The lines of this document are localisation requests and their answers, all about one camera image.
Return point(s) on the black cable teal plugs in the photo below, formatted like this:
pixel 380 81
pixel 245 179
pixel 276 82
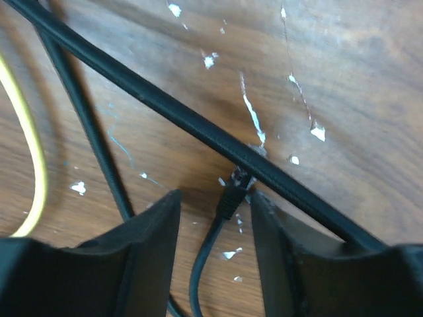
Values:
pixel 86 119

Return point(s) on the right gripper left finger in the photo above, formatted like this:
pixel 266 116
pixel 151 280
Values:
pixel 38 279

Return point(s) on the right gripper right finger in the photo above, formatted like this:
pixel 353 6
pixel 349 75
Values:
pixel 304 272

